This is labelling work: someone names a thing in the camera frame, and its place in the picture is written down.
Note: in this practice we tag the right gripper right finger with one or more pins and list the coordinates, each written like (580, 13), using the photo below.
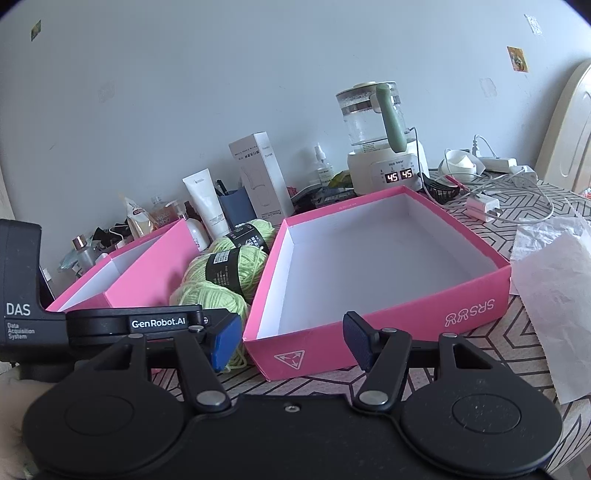
(451, 402)

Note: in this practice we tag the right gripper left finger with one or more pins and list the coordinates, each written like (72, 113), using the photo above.
(109, 410)

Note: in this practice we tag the pink box base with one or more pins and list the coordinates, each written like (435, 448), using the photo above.
(144, 273)

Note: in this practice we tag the pink box lid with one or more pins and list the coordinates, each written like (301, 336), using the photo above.
(394, 257)

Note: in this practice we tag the green yarn ball front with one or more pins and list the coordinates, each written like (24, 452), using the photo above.
(222, 280)

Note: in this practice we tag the green yarn ball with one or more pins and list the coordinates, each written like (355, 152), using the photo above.
(258, 233)
(222, 280)

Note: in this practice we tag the clear bottle copper cap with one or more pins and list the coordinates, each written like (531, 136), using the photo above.
(86, 254)

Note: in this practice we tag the black binder clips pile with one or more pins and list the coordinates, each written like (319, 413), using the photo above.
(110, 239)

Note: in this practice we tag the crumpled white tissue paper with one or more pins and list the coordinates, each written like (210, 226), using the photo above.
(551, 274)

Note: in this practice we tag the orange liquid glass bottle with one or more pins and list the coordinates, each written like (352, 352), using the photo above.
(162, 213)

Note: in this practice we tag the white pump bottle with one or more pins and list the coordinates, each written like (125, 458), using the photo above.
(196, 228)

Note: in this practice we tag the white cosmetic tube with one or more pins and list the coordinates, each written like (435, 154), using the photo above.
(205, 199)

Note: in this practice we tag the black mesh item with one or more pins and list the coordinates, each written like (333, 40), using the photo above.
(439, 192)

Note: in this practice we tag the blue pen holder cup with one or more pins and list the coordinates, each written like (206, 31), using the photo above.
(235, 205)

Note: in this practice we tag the green yarn ball back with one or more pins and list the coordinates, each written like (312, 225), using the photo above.
(258, 233)

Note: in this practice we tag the white power strip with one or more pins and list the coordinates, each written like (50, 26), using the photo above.
(492, 162)

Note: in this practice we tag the beige headboard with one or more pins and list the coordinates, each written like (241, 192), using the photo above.
(564, 158)

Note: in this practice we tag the electric glass kettle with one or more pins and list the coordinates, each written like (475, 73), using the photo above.
(385, 152)

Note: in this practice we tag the tall white carton box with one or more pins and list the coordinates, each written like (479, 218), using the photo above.
(262, 178)

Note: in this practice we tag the small clear spray bottle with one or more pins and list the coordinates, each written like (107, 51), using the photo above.
(324, 168)

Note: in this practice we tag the white charger with cable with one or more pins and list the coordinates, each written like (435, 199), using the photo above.
(480, 188)

